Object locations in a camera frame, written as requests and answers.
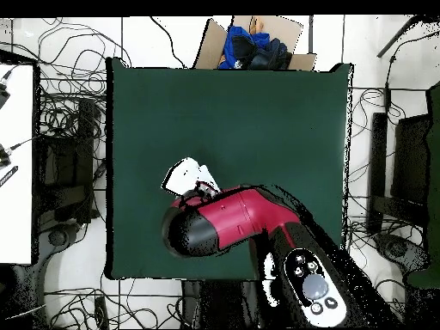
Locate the dark navy garment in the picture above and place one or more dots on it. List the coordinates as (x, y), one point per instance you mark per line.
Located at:
(271, 55)

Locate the black device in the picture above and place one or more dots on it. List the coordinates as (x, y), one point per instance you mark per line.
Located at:
(3, 94)
(3, 158)

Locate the black power strip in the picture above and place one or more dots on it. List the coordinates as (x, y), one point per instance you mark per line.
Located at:
(101, 312)

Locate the black rod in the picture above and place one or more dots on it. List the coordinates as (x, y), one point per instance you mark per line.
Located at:
(398, 36)

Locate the brown cardboard box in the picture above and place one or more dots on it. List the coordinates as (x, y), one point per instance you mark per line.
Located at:
(209, 48)

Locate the white desk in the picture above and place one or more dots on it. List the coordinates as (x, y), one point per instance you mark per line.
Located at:
(17, 206)

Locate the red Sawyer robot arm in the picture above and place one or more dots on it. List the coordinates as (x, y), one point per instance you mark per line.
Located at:
(233, 216)

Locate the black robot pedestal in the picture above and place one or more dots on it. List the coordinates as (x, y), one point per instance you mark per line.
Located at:
(220, 302)

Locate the blue garment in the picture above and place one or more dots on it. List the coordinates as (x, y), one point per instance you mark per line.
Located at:
(237, 32)

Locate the white towel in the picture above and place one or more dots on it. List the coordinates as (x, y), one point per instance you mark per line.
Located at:
(182, 175)

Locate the dark green table cloth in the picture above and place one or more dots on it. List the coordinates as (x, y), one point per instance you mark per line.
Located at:
(172, 120)

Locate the black labelled bar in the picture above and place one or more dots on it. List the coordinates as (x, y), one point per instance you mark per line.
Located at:
(8, 176)

